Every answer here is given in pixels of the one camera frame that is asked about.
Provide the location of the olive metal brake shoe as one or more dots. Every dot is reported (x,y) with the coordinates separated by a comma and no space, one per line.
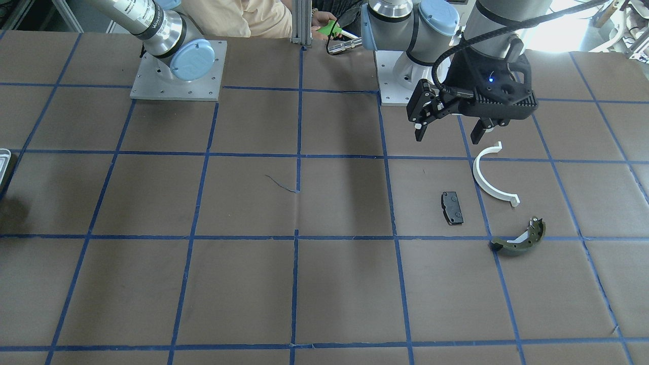
(526,242)

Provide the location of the person in beige shirt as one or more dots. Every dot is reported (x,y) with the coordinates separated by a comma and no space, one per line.
(242,19)

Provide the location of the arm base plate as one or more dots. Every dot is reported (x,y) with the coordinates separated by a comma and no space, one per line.
(397,76)
(155,81)

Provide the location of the green handled tool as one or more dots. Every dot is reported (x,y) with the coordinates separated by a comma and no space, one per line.
(332,30)

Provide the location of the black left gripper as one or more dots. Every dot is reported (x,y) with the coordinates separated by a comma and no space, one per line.
(462,74)

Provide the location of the white curved plastic clamp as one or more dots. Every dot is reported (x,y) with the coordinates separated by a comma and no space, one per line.
(485,185)

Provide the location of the black brake pad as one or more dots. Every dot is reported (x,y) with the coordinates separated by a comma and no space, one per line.
(450,205)

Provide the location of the silver ribbed metal tray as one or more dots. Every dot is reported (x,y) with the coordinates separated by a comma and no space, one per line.
(7,164)

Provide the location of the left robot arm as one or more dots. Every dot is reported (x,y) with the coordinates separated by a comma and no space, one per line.
(424,30)

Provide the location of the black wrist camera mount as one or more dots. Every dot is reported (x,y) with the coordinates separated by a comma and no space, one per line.
(506,82)

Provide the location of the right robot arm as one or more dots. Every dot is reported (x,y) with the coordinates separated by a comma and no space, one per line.
(164,29)

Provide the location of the aluminium frame post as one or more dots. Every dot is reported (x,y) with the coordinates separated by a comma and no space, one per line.
(301,23)

